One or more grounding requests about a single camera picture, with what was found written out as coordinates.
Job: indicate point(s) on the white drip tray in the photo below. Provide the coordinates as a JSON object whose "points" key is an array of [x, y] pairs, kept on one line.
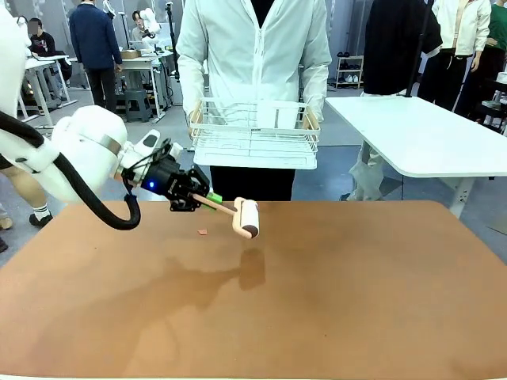
{"points": [[253, 161]]}

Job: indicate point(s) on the black tripod pole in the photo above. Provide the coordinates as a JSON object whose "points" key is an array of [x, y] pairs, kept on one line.
{"points": [[172, 39]]}

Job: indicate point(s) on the black stand pole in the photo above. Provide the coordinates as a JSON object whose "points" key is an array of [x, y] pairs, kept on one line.
{"points": [[418, 47]]}

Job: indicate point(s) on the person in dark blue jacket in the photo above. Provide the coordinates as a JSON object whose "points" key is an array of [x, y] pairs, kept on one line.
{"points": [[95, 43]]}

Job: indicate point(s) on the person's right forearm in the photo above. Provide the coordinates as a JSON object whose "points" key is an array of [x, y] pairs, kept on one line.
{"points": [[190, 79]]}

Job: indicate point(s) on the person in cream jacket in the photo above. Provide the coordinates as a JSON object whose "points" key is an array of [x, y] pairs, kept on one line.
{"points": [[455, 47]]}

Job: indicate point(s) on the person in white jacket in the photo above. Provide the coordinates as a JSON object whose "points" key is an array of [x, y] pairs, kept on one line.
{"points": [[253, 59]]}

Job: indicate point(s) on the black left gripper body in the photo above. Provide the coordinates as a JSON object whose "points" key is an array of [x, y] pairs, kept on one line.
{"points": [[162, 178]]}

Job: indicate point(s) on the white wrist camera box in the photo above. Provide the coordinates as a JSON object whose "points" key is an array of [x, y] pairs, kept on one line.
{"points": [[176, 150]]}

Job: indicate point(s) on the pink lint roller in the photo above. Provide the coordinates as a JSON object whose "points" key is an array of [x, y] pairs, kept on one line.
{"points": [[247, 219]]}

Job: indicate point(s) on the white shoe rack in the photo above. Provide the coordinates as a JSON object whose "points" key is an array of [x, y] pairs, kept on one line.
{"points": [[348, 73]]}

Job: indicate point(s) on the black hanging shirt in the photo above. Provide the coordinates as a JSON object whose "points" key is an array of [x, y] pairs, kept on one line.
{"points": [[396, 47]]}

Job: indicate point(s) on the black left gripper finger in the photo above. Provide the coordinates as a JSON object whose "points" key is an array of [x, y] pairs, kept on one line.
{"points": [[200, 180], [186, 205]]}

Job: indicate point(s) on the person in shorts and socks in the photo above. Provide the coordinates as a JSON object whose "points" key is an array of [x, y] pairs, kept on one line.
{"points": [[27, 190]]}

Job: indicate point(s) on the brown cardboard box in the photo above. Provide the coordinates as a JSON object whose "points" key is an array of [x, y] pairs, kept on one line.
{"points": [[130, 54]]}

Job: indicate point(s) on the white side table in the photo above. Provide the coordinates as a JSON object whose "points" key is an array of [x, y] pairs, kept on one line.
{"points": [[420, 134]]}

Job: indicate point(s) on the person's left forearm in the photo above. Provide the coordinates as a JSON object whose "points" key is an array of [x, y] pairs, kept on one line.
{"points": [[319, 83]]}

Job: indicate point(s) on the person's left hand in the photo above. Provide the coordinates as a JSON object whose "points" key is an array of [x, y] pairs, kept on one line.
{"points": [[311, 118]]}

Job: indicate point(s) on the seated person in black top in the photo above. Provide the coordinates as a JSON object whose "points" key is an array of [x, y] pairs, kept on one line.
{"points": [[45, 43]]}

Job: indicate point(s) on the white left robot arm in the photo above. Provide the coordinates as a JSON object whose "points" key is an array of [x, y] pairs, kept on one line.
{"points": [[85, 150]]}

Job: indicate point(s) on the small white background robot arm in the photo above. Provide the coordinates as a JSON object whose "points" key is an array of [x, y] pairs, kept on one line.
{"points": [[150, 21]]}

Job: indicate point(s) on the white plastic bag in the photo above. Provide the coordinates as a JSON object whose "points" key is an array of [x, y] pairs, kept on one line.
{"points": [[366, 174]]}

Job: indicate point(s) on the white cutlery holder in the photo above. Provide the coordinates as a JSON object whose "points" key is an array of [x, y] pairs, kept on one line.
{"points": [[277, 115]]}

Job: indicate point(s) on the white desk with metal legs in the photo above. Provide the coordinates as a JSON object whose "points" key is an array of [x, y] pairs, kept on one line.
{"points": [[43, 63]]}

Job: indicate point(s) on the grey plastic stool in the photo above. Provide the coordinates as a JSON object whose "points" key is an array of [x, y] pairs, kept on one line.
{"points": [[138, 105]]}

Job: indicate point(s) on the person's right hand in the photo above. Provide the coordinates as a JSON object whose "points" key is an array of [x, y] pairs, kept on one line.
{"points": [[196, 116]]}

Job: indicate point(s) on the seated person in grey top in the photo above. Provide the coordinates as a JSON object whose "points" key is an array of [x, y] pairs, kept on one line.
{"points": [[138, 29]]}

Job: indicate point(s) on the white desk with cardboard box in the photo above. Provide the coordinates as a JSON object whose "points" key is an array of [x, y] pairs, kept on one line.
{"points": [[148, 63]]}

